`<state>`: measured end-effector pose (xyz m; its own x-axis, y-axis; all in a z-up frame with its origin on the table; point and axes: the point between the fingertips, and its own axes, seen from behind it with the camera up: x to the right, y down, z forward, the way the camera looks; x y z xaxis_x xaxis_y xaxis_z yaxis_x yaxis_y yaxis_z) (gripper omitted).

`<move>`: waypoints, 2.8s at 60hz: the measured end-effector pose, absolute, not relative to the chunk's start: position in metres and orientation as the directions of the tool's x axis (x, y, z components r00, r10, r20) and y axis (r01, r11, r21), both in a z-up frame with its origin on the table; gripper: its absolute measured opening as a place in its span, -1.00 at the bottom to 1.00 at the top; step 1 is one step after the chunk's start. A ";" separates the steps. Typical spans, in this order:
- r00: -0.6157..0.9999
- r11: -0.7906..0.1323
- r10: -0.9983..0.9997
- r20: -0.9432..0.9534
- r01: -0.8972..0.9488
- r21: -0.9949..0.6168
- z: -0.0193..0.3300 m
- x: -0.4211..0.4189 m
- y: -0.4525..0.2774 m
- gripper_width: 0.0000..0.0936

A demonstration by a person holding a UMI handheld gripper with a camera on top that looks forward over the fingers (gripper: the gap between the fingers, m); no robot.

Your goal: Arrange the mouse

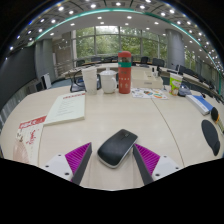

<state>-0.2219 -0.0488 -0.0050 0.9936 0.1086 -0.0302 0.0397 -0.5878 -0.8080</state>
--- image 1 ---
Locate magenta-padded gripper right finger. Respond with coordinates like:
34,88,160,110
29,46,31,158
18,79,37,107
132,143,183,186

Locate white paper cup stack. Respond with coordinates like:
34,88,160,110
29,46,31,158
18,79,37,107
81,66,98,96

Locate red thermos bottle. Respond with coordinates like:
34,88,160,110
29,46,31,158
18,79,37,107
117,50,133,95

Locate ceiling lights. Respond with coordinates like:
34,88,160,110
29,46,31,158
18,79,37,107
8,0,223,73

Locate black and silver computer mouse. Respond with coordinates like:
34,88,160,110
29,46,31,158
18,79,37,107
96,128,139,169

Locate red and white brochure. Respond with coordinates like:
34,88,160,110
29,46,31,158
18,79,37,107
12,115,48,166

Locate blue and white book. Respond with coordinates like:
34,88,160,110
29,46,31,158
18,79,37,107
185,94,214,116

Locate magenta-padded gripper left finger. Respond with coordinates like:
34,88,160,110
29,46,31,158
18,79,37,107
43,142,93,186

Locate white booklet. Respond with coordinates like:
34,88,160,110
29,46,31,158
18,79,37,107
43,91,87,126

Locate colourful printed leaflet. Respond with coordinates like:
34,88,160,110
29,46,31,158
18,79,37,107
130,87,169,100

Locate black desktop conference microphone unit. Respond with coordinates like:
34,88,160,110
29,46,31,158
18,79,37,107
177,84,193,98

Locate black office chairs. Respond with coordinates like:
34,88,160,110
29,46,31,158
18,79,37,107
69,55,224,101

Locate black mouse pad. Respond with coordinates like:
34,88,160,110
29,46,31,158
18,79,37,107
201,119,221,157

